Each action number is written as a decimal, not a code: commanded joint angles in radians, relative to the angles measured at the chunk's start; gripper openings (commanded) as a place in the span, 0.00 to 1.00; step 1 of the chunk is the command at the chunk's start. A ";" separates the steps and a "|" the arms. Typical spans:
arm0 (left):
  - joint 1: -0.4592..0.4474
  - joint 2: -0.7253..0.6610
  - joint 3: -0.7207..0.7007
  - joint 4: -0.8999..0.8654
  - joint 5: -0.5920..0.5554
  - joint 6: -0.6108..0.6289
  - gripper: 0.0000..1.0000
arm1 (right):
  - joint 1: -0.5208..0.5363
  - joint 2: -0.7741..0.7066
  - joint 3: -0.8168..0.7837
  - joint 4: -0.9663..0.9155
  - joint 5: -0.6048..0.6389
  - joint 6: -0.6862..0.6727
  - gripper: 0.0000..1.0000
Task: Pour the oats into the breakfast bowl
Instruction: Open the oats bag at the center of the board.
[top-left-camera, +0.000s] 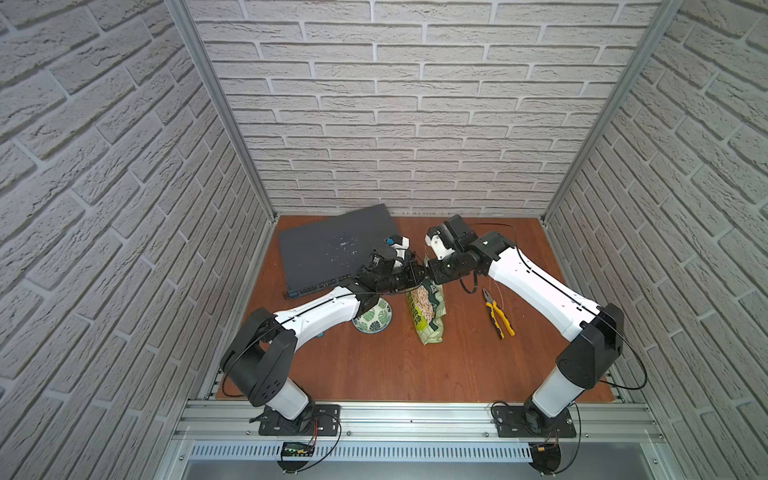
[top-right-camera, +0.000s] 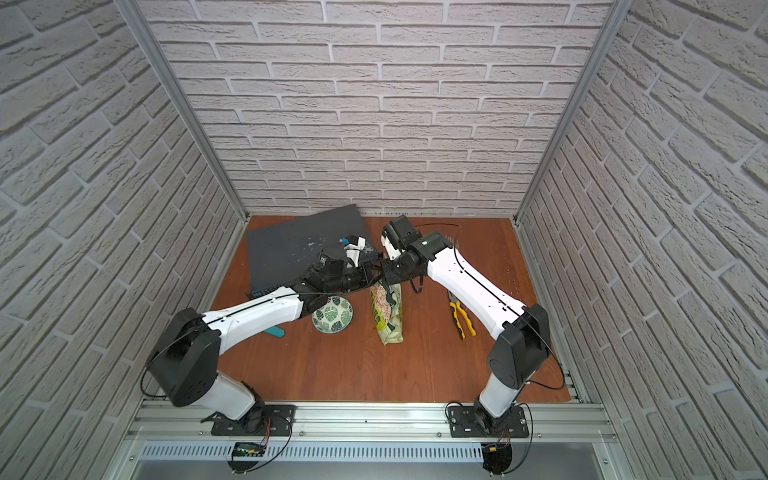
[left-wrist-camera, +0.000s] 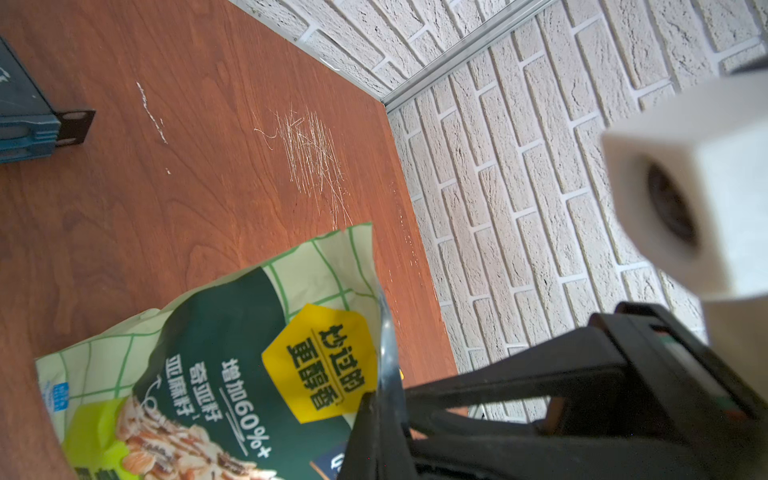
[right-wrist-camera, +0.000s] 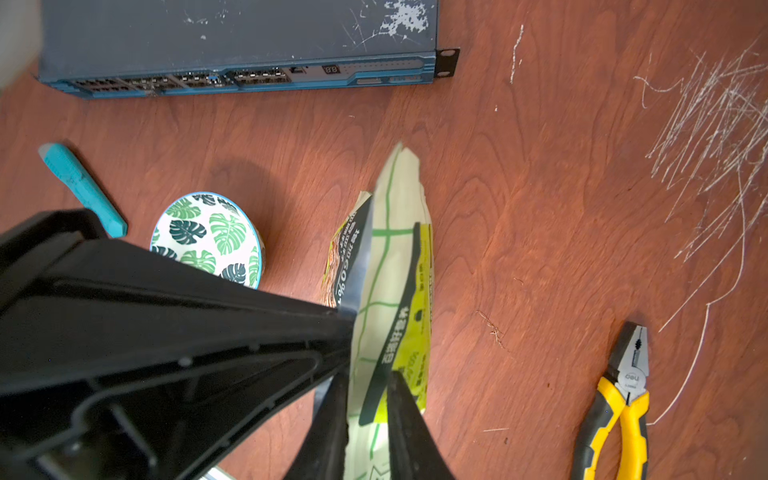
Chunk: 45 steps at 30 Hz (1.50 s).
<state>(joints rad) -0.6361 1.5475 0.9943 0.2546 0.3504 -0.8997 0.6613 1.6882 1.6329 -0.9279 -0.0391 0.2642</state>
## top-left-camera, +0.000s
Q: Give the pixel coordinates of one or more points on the dark grey network switch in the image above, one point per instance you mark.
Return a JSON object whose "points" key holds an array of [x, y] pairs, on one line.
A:
{"points": [[320, 255]]}

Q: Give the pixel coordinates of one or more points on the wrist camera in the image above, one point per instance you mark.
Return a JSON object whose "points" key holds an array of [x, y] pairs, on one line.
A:
{"points": [[400, 244], [434, 241]]}

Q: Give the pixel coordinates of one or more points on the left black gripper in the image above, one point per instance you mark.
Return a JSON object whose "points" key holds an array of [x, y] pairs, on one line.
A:
{"points": [[402, 278]]}

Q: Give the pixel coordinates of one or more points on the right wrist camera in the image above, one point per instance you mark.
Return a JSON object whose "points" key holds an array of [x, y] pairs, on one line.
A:
{"points": [[434, 241]]}

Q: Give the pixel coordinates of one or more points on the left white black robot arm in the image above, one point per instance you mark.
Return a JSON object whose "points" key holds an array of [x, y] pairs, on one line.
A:
{"points": [[258, 361]]}

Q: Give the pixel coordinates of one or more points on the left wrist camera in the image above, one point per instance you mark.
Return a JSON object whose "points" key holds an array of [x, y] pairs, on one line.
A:
{"points": [[400, 244]]}

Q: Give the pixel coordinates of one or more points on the right round black controller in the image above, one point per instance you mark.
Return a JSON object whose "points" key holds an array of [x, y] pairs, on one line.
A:
{"points": [[545, 458]]}

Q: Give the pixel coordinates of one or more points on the yellow black pliers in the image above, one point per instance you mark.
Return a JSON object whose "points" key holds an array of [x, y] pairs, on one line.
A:
{"points": [[498, 318]]}

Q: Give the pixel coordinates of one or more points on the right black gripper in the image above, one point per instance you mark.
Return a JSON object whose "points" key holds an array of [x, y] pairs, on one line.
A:
{"points": [[438, 271]]}

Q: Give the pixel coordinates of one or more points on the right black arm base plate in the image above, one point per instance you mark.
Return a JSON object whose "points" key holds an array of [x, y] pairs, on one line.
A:
{"points": [[526, 422]]}

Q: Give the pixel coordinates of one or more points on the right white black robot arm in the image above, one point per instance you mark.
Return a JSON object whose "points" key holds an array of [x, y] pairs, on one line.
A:
{"points": [[594, 332]]}

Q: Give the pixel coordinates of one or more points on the left green controller board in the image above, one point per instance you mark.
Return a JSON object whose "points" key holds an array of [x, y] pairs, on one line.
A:
{"points": [[297, 450]]}

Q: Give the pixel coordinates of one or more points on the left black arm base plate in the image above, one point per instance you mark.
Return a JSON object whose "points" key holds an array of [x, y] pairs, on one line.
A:
{"points": [[316, 420]]}

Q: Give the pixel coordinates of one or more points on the green oats bag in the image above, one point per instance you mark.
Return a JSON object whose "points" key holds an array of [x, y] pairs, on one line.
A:
{"points": [[426, 304]]}

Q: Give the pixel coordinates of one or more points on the green leaf pattern bowl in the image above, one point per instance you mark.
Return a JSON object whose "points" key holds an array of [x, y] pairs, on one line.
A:
{"points": [[375, 320]]}

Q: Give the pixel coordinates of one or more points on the aluminium front rail frame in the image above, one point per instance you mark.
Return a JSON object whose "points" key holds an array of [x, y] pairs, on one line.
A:
{"points": [[422, 432]]}

